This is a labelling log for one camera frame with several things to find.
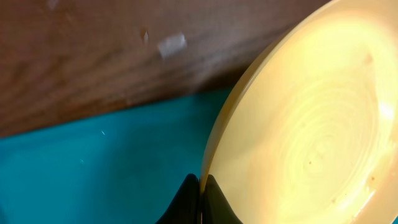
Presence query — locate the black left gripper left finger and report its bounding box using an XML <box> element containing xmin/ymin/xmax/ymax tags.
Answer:
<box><xmin>156</xmin><ymin>174</ymin><xmax>199</xmax><ymax>224</ymax></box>

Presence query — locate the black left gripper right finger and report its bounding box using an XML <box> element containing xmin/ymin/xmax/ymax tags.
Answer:
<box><xmin>201</xmin><ymin>174</ymin><xmax>242</xmax><ymax>224</ymax></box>

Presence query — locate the yellow-green plate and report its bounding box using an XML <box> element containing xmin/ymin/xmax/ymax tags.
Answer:
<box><xmin>200</xmin><ymin>0</ymin><xmax>397</xmax><ymax>223</ymax></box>

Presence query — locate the blue serving tray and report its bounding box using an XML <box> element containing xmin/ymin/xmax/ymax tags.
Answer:
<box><xmin>1</xmin><ymin>89</ymin><xmax>230</xmax><ymax>223</ymax></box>

